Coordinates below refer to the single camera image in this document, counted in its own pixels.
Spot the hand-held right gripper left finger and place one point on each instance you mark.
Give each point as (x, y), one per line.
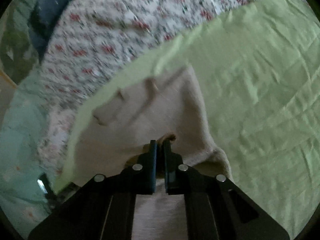
(152, 165)

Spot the floral quilted blanket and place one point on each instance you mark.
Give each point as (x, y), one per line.
(112, 37)

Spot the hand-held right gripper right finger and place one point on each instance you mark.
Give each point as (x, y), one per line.
(168, 170)

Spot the dark blue cloth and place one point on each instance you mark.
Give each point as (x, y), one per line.
(50, 12)

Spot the pale teal cloth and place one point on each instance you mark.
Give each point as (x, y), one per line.
(20, 135)

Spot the light green bed sheet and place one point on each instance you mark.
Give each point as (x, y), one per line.
(255, 85)

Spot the beige small garment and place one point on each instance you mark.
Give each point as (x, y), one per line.
(155, 115)

